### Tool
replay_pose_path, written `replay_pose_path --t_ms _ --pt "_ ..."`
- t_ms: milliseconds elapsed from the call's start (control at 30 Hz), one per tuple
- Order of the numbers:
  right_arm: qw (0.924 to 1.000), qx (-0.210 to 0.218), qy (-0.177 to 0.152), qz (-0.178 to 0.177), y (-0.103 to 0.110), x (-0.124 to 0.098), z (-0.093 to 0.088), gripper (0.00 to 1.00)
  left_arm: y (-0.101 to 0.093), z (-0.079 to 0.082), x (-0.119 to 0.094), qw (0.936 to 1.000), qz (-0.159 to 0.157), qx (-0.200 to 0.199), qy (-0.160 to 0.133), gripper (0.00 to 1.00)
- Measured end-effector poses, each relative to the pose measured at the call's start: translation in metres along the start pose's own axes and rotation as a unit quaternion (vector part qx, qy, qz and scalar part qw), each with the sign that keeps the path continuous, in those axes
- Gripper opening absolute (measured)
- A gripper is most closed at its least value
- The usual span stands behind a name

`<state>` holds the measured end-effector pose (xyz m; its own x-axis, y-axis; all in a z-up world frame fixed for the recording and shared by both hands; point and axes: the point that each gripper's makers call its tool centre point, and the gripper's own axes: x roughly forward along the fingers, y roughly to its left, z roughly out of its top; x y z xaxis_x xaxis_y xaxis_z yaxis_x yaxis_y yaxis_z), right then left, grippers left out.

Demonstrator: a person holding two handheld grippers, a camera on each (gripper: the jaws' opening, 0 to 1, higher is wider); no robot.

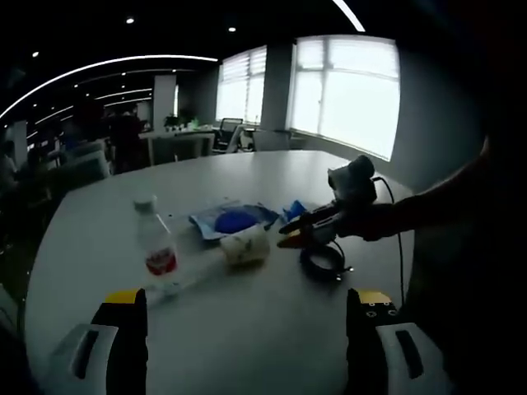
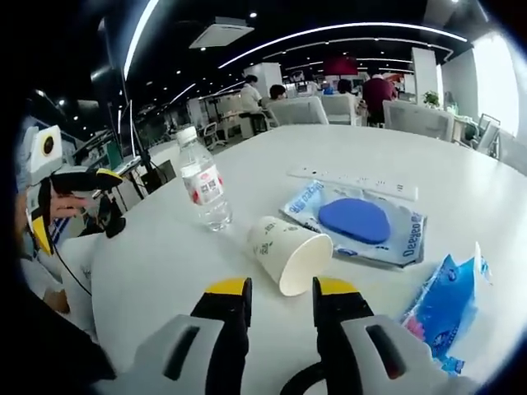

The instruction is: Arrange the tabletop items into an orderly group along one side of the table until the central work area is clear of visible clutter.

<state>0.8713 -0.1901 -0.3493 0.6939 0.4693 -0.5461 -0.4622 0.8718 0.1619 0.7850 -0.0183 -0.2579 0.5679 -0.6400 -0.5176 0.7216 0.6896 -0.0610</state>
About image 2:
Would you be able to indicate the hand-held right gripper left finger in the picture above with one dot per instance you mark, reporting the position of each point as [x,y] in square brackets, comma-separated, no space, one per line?
[224,321]

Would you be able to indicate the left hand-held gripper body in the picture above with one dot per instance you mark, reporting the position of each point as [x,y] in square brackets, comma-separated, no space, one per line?
[41,160]

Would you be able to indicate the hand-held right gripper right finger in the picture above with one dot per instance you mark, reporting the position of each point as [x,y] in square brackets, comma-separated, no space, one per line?
[337,317]

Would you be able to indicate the white paper cup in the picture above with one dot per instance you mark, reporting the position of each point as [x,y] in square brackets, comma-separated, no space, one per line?
[271,243]

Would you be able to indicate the blue-white wet wipes pack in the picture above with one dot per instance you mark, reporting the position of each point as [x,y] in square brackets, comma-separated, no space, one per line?
[354,224]

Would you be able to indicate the blue tissue packet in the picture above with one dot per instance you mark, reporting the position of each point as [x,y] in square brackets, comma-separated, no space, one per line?
[444,312]

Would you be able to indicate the clear plastic water bottle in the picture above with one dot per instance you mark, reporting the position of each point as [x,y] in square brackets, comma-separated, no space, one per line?
[203,181]

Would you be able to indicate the white round tabletop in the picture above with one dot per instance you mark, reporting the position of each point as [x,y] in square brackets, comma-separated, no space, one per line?
[370,144]

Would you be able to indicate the person's left hand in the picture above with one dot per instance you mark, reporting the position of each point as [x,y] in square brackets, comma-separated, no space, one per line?
[66,207]

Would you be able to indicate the black rounded object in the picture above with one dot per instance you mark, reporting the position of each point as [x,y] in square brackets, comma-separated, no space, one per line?
[116,222]

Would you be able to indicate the white power strip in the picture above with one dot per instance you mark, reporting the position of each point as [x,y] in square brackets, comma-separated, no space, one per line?
[354,181]

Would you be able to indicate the ceiling air conditioner unit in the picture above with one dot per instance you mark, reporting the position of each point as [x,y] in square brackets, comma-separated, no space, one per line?
[222,33]

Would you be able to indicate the white mesh office chair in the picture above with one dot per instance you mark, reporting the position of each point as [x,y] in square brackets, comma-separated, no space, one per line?
[490,131]
[298,111]
[341,109]
[420,121]

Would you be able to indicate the green potted plant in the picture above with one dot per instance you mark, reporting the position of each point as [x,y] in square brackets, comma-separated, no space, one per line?
[431,98]

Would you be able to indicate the red hanging sign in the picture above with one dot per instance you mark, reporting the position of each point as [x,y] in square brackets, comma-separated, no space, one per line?
[339,66]

